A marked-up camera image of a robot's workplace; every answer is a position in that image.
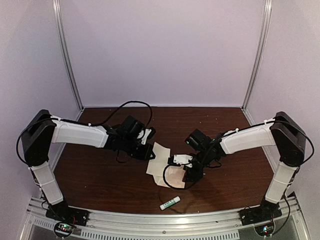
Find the aluminium front rail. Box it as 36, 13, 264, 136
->
17, 197, 310, 240

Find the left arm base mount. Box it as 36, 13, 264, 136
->
45, 199, 89, 227

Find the left black cable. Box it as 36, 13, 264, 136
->
14, 100, 153, 163

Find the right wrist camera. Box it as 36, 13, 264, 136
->
173, 154, 193, 168

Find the beige envelope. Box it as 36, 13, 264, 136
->
153, 166, 185, 189

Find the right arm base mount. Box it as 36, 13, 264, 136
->
239, 200, 282, 226

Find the right aluminium frame post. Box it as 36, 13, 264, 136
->
241, 0, 273, 112

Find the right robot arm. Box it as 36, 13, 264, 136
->
183, 111, 307, 221

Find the aluminium frame post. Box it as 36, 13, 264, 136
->
241, 0, 273, 112
52, 0, 84, 111

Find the green white glue stick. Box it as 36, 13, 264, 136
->
159, 196, 181, 211

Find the left aluminium frame post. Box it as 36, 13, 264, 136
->
52, 0, 84, 111

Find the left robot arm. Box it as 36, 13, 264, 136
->
15, 109, 156, 222

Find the cream letter paper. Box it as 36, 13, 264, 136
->
146, 142, 171, 177

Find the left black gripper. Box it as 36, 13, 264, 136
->
122, 136, 156, 162

